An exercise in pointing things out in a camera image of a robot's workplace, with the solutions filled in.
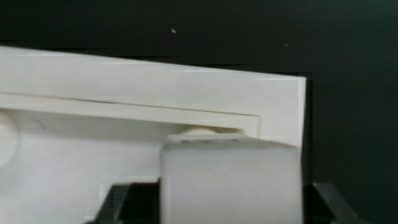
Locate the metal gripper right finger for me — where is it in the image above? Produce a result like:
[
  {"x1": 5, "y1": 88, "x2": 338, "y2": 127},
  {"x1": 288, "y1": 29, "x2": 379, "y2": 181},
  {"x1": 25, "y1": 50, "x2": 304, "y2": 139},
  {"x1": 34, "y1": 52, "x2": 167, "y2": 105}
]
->
[{"x1": 304, "y1": 183, "x2": 363, "y2": 224}]

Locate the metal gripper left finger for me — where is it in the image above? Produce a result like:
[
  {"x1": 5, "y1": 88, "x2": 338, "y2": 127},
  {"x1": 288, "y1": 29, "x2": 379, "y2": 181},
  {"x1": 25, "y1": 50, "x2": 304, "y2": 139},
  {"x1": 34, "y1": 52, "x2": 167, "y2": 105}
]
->
[{"x1": 87, "y1": 182, "x2": 160, "y2": 224}]

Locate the white table leg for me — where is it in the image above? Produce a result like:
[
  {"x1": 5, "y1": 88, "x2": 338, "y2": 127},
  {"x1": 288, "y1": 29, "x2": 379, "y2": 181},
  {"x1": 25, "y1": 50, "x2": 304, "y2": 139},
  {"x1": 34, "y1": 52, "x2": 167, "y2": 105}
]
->
[{"x1": 160, "y1": 133, "x2": 304, "y2": 224}]

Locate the white square table top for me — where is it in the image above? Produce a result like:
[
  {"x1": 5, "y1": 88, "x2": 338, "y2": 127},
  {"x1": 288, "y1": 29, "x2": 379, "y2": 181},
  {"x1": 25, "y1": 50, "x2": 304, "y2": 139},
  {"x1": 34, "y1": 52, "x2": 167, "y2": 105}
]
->
[{"x1": 0, "y1": 92, "x2": 261, "y2": 224}]

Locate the white L-shaped fence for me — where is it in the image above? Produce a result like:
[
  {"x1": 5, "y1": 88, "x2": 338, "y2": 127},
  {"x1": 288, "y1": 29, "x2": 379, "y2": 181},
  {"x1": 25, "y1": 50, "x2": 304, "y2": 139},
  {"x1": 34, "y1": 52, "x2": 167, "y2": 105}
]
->
[{"x1": 0, "y1": 44, "x2": 309, "y2": 188}]

